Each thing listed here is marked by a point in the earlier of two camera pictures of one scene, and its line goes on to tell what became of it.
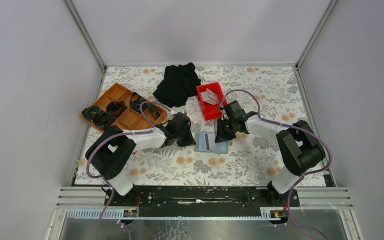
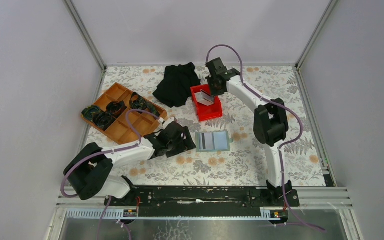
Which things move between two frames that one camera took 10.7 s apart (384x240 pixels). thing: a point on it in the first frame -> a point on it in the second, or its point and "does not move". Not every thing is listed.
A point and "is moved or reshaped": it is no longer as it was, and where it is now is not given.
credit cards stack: [210, 97] is moved or reshaped
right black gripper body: [226, 130] -> [214, 91]
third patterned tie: [136, 100] does not move
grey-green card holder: [205, 142] does not move
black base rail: [201, 200] does not move
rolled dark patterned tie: [88, 112] does not move
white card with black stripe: [206, 141] does not move
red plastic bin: [211, 99] is moved or reshaped
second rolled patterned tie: [102, 119] does not move
